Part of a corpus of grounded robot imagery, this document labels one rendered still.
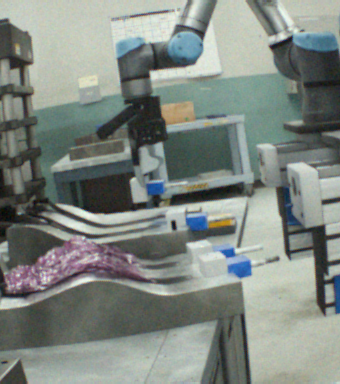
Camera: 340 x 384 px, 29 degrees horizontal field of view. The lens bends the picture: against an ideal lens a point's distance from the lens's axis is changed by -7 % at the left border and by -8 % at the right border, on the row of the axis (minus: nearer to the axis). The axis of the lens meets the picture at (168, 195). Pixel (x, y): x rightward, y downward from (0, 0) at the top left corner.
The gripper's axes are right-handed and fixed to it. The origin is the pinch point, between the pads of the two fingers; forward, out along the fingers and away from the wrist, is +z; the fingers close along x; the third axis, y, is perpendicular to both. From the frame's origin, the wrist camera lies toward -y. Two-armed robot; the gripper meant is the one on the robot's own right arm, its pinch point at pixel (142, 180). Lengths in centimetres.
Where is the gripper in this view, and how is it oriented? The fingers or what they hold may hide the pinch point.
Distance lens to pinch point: 167.9
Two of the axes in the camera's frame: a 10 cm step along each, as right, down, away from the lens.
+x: 1.5, -1.6, 9.8
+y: 9.8, -1.3, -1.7
